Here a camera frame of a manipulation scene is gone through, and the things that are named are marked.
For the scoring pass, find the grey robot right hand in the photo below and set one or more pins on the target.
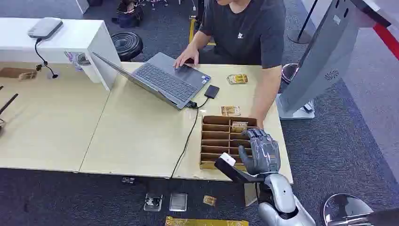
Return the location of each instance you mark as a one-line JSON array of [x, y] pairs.
[[263, 153]]

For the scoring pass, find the person's right hand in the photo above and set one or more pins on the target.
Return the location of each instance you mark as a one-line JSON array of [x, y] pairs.
[[188, 56]]

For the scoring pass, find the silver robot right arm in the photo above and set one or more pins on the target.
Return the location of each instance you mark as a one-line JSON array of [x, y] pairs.
[[282, 193]]

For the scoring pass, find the grey laptop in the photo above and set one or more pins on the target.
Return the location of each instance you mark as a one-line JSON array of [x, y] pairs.
[[168, 81]]

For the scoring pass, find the gold printed card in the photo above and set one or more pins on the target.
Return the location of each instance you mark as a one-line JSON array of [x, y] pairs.
[[209, 200], [230, 110], [239, 127]]

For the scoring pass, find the small black drive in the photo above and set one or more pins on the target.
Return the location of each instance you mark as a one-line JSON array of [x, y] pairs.
[[212, 91]]

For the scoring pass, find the cardboard piece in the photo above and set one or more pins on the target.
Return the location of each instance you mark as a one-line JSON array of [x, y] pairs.
[[250, 194]]

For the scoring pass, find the wooden card box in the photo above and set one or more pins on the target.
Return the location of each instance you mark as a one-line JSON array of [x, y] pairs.
[[216, 140]]

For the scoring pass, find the gold card pack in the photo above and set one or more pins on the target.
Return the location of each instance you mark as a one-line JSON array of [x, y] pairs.
[[237, 79]]

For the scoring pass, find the black round stool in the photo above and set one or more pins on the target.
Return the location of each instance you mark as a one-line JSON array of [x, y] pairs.
[[127, 45]]

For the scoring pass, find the person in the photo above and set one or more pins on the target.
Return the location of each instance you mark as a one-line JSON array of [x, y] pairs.
[[246, 31]]

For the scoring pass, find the dark bag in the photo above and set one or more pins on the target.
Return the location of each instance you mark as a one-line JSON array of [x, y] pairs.
[[128, 14]]

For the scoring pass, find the round chrome stool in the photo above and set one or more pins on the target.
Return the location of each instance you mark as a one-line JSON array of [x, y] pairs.
[[288, 75]]

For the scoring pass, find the long gold strip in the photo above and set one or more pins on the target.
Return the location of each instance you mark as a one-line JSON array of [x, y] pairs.
[[205, 222]]

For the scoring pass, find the grey plastic case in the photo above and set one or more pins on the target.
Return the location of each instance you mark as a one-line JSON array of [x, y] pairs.
[[178, 202]]

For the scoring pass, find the chrome round base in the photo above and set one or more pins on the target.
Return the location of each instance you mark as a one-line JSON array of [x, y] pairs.
[[346, 209]]

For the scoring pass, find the printed sticker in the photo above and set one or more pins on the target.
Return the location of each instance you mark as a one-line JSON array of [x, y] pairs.
[[78, 60]]

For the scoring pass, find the grey kiosk stand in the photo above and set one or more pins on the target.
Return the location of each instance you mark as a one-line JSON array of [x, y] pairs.
[[324, 56]]

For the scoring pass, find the black pole stand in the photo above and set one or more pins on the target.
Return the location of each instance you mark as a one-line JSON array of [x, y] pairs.
[[301, 28]]

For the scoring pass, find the clear plastic case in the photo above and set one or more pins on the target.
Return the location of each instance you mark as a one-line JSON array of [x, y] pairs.
[[153, 202]]

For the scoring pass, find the white cabinet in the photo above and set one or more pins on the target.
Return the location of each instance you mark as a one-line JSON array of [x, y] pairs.
[[62, 37]]

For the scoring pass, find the flat grey device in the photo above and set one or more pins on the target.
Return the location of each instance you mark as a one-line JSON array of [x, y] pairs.
[[45, 28]]

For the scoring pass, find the red bar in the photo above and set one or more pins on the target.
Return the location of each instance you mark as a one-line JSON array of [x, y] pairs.
[[388, 39]]

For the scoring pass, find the brown wooden piece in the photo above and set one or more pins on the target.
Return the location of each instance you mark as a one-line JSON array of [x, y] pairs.
[[17, 73]]

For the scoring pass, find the black stick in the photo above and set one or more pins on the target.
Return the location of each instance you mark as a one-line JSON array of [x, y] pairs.
[[8, 103]]

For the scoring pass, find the yellow floor frame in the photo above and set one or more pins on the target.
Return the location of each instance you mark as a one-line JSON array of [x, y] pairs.
[[191, 31]]

